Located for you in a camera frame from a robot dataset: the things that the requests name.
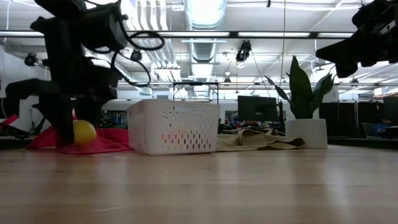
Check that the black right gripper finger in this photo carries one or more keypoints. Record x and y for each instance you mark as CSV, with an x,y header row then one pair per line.
x,y
339,49
346,67

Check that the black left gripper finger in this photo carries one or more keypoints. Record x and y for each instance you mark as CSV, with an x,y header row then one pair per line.
x,y
90,112
60,119

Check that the plain yellow toy lemon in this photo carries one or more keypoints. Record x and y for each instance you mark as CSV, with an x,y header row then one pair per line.
x,y
85,132

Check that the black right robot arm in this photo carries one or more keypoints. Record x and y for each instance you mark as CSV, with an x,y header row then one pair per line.
x,y
379,9

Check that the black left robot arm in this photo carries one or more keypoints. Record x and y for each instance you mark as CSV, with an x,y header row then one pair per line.
x,y
62,31

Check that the red cloth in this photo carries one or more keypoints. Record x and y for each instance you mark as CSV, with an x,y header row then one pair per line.
x,y
109,140

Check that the black ceiling spotlight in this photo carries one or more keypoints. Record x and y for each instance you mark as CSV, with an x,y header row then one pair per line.
x,y
31,59
136,55

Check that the red flat object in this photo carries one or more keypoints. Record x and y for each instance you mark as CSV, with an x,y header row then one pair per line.
x,y
9,120

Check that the green artificial plant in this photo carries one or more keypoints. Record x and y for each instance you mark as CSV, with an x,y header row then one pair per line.
x,y
300,90

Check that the black room partition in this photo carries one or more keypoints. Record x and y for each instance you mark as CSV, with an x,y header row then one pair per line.
x,y
342,119

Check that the blue chair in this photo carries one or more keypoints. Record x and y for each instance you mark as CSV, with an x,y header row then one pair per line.
x,y
374,130

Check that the white plant pot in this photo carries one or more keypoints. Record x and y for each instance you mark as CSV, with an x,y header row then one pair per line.
x,y
306,133

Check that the white perforated plastic basket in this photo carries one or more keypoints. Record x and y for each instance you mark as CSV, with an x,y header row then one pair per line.
x,y
174,124

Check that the black computer monitor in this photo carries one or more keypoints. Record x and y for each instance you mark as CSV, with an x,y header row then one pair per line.
x,y
256,109

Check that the brown cloth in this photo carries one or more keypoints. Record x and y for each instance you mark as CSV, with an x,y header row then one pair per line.
x,y
258,141

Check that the black overhead camera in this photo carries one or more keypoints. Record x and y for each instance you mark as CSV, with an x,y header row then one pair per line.
x,y
244,51

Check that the black aluminium rig frame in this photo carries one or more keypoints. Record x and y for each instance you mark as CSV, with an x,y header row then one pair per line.
x,y
233,34

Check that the silver ventilation duct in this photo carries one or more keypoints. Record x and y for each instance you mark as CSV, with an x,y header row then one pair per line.
x,y
203,15

